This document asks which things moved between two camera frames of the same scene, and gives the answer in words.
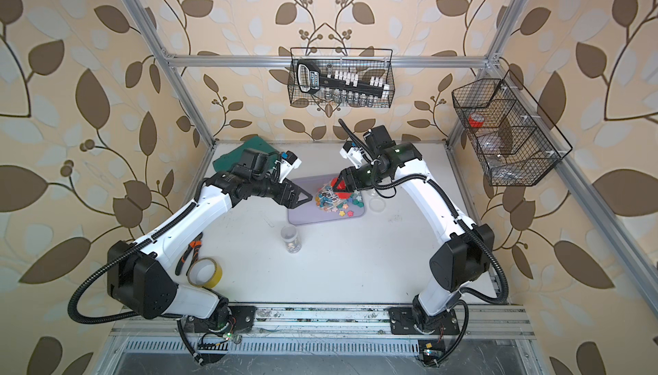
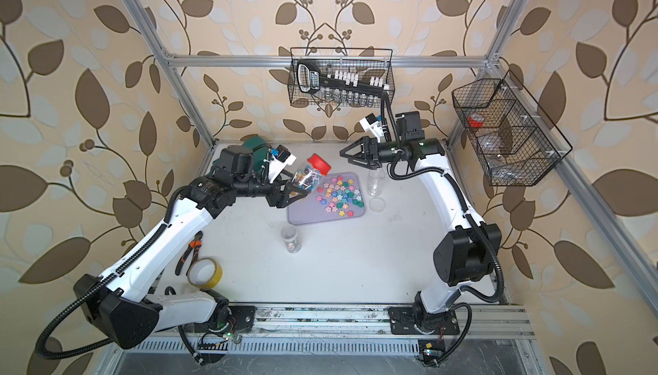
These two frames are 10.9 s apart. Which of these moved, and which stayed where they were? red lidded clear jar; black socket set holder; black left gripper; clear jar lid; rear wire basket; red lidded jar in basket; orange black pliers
Moved: red lidded clear jar
Stayed: orange black pliers; clear jar lid; rear wire basket; black left gripper; red lidded jar in basket; black socket set holder
